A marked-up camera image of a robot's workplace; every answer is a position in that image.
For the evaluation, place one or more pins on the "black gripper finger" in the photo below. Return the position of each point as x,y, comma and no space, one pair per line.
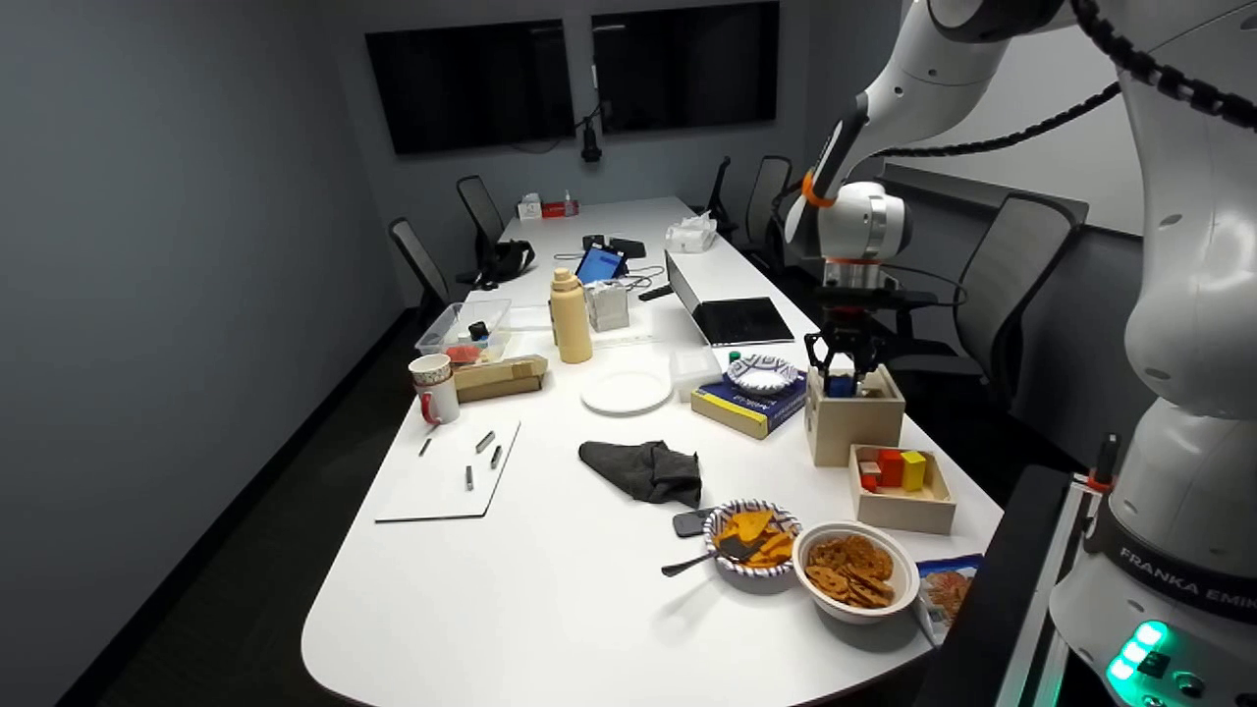
837,366

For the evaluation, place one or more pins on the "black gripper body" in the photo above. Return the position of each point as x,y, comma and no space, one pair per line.
849,328

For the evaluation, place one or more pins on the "blue block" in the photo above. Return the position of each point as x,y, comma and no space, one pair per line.
843,387

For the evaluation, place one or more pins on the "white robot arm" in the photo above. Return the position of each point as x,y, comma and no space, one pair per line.
1163,590

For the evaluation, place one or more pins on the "wooden shape sorter box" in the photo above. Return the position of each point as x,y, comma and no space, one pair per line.
875,412

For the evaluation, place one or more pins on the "red block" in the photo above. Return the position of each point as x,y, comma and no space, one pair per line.
884,470

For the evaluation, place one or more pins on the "yellow block front right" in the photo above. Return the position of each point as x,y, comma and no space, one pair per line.
915,470

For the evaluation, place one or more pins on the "wooden block tray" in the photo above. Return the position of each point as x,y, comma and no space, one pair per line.
897,507

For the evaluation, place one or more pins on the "brown rectangular box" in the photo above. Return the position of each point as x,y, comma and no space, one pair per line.
502,378

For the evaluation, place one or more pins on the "blue patterned paper bowl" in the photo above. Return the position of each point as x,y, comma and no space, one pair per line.
762,373

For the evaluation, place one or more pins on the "black laptop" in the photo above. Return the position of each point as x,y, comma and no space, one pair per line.
724,297

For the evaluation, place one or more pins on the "blue book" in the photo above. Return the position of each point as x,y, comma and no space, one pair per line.
740,409

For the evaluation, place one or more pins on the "black office chair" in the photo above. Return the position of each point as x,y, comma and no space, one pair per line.
1017,247

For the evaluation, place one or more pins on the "patterned bowl of orange snacks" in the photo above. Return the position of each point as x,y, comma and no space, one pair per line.
750,538

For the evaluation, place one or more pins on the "black cloth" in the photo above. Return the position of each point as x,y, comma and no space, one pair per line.
651,473

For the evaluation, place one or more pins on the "white bowl of pretzels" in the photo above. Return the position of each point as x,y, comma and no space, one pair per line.
852,572

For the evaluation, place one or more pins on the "white plate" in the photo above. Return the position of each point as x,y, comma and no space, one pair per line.
627,394

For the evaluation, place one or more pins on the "snack bag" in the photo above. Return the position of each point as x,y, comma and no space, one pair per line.
944,585

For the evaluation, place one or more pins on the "metal spoon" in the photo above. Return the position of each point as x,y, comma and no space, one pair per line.
676,566

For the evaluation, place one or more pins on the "tan bottle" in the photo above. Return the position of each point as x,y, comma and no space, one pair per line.
572,315

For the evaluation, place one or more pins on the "black bag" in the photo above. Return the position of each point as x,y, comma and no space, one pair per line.
502,261

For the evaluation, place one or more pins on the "far right chair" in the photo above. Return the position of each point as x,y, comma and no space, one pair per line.
482,204

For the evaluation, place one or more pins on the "white board with markers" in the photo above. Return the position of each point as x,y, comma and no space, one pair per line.
444,473

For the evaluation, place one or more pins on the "white cup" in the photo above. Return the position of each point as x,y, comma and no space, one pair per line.
433,387

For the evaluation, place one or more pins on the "far left chair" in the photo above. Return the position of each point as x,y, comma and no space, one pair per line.
419,255

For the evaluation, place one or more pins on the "wall monitor right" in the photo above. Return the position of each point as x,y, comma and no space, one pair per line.
685,66

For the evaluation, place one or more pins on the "wall monitor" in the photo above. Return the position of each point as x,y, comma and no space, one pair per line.
474,89
685,66

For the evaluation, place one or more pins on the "wall monitor left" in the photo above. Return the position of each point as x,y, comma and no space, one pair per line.
474,89

